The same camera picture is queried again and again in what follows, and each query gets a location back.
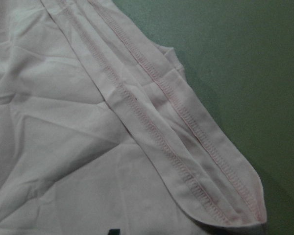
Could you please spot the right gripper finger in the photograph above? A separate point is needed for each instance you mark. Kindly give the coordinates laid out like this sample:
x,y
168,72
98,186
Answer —
x,y
114,232

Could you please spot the pink Snoopy t-shirt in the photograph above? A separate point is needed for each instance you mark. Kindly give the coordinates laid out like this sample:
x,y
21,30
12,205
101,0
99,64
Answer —
x,y
100,130

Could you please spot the brown paper table cover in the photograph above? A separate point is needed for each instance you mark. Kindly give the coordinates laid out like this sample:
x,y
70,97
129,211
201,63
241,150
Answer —
x,y
238,57

